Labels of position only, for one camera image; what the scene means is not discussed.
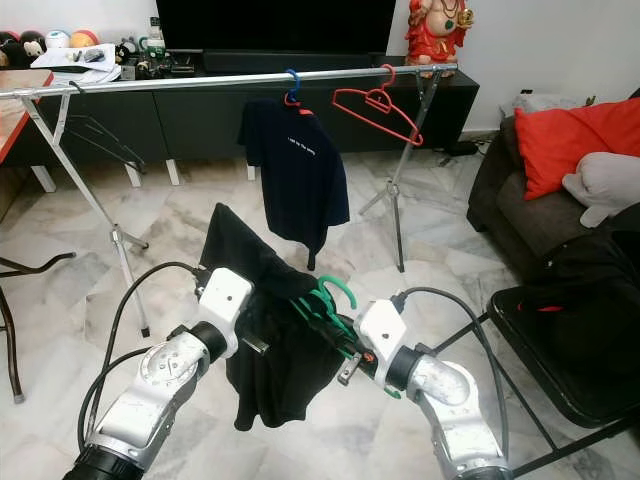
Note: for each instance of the clear plastic bottle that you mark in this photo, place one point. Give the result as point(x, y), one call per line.
point(155, 35)

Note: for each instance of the black round plush toy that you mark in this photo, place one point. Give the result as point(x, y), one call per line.
point(32, 47)
point(10, 50)

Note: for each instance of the white paper stack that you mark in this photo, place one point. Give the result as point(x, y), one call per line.
point(75, 62)

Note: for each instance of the red cushion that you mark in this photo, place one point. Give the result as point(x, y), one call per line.
point(570, 145)

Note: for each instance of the white round plush ball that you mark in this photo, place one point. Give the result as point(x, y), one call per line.
point(57, 40)

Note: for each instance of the black flat-screen television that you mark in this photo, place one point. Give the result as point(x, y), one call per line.
point(275, 25)

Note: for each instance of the plain black T-shirt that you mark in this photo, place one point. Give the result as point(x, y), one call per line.
point(260, 390)

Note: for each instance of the red plastic hanger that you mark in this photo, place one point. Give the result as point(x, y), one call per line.
point(390, 75)

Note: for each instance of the blue hanger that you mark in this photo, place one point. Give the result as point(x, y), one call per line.
point(296, 85)

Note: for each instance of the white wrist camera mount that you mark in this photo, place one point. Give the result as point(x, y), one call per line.
point(380, 330)
point(225, 295)

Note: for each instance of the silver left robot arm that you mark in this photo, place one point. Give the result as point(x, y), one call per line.
point(150, 400)

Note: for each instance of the lace-covered side table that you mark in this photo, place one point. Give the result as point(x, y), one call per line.
point(530, 104)

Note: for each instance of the grey seal plush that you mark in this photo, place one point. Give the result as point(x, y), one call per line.
point(610, 180)

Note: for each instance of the red laughing Buddha statue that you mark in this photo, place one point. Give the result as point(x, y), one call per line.
point(438, 35)

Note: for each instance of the orange round plush ball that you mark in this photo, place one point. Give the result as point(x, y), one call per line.
point(83, 39)

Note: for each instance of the black folding chair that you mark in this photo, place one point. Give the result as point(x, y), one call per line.
point(580, 370)

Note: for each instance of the navy T-shirt white print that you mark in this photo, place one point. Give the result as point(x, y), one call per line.
point(300, 170)

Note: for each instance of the silver clothes rack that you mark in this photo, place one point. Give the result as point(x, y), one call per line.
point(190, 83)

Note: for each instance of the marble-top folding table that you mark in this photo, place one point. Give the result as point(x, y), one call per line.
point(15, 110)

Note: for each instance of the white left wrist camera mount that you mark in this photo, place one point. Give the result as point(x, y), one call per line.
point(225, 295)

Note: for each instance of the black TV console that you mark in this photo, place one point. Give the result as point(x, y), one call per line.
point(210, 125)

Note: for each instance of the dark grey fabric sofa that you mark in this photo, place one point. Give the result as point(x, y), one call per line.
point(510, 220)

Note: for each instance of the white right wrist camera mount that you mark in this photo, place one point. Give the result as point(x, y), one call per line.
point(380, 330)

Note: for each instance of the green plastic hanger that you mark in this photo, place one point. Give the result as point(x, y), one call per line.
point(332, 278)

